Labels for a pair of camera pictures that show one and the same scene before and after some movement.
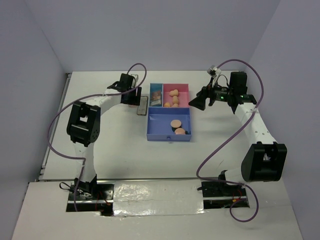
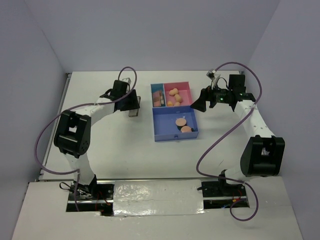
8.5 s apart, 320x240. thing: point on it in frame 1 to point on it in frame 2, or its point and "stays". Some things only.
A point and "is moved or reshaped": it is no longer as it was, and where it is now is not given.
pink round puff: [180, 131] to [185, 129]
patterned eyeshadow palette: [156, 94] to [162, 98]
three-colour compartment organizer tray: [168, 115] is moved or reshaped
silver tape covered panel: [158, 197] stays
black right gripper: [207, 92] stays
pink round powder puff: [175, 123] to [181, 122]
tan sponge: [173, 93] stays
